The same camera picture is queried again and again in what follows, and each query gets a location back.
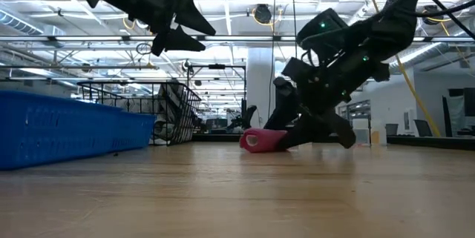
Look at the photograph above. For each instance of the white building column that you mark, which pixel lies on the white building column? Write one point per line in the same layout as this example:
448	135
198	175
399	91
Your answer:
259	67

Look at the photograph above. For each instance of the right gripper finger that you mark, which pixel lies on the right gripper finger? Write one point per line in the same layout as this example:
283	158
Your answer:
287	101
308	128

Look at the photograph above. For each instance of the black background rig frame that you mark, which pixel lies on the black background rig frame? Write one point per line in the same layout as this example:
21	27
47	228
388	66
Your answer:
217	66

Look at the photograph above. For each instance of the black office chair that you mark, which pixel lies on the black office chair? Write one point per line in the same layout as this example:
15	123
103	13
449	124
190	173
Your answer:
246	117

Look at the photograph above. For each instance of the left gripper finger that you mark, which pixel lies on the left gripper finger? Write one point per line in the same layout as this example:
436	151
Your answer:
178	41
193	19

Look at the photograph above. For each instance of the black metal rig frame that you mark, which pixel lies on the black metal rig frame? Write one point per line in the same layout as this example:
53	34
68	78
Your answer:
219	138

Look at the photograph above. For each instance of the silver ventilation duct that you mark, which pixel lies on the silver ventilation duct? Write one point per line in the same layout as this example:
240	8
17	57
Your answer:
18	23
426	50

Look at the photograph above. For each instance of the pink bandage roll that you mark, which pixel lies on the pink bandage roll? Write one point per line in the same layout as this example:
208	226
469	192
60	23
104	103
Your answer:
267	139

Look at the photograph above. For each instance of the grey bin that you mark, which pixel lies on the grey bin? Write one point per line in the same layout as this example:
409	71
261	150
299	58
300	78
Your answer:
391	129

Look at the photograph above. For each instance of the grey chair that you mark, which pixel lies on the grey chair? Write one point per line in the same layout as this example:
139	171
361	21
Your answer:
423	127

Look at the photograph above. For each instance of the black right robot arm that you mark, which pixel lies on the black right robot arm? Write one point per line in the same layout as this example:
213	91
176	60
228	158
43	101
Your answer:
401	15

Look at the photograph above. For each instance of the blue plastic basket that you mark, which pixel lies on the blue plastic basket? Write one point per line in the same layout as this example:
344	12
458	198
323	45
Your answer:
55	130
139	130

